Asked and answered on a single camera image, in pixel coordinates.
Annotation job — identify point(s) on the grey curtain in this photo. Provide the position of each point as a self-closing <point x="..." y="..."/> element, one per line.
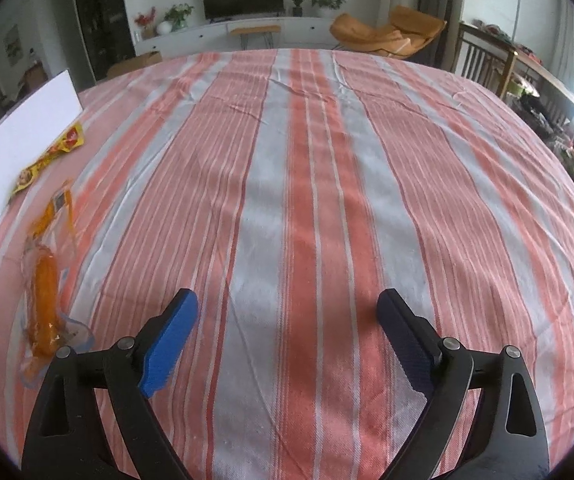
<point x="442" y="0"/>

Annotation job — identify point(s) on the striped orange grey tablecloth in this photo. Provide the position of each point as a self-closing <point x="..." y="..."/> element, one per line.
<point x="317" y="210"/>

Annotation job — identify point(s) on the cluttered pile of goods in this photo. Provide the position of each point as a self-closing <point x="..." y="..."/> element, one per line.
<point x="562" y="130"/>

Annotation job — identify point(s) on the white round vase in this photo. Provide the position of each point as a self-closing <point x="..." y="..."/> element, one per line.
<point x="163" y="28"/>

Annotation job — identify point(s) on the white curtain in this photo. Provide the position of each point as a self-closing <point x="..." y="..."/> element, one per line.
<point x="572" y="50"/>

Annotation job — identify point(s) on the green flowering plant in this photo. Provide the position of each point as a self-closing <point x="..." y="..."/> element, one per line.
<point x="178" y="14"/>

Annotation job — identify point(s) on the wooden side table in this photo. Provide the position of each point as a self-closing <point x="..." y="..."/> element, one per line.
<point x="547" y="77"/>

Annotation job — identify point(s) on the wooden bench with metal legs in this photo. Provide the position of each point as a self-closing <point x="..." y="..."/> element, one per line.
<point x="255" y="29"/>

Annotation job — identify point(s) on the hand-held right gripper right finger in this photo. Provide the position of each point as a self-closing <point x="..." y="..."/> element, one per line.
<point x="407" y="342"/>

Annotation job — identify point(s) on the yellow red-label snack packet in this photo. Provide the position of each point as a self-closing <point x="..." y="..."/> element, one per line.
<point x="62" y="142"/>

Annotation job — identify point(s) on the orange clear snack packet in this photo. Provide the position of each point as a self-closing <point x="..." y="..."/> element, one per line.
<point x="44" y="285"/>

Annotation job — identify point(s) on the white television cabinet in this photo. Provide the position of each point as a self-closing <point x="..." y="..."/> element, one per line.
<point x="197" y="35"/>

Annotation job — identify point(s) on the framed wall picture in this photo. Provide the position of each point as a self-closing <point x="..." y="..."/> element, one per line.
<point x="12" y="45"/>

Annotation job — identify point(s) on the orange lounge chair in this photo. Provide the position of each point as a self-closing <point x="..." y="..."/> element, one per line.
<point x="382" y="35"/>

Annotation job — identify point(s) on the cardboard box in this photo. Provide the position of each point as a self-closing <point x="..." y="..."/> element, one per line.
<point x="134" y="64"/>

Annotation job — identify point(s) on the small potted plant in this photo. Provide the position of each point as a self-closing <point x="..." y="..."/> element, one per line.
<point x="297" y="5"/>

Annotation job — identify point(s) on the tall dark cabinet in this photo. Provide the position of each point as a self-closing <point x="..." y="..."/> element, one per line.
<point x="102" y="15"/>

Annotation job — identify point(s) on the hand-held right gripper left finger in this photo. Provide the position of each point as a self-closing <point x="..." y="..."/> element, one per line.
<point x="169" y="345"/>

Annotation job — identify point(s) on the red flower arrangement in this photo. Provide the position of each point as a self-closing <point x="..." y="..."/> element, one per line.
<point x="144" y="20"/>

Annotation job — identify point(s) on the dark wooden chair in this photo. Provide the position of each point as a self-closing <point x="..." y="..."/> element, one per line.
<point x="477" y="57"/>

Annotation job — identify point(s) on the white box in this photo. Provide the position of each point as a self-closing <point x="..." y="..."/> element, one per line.
<point x="17" y="135"/>

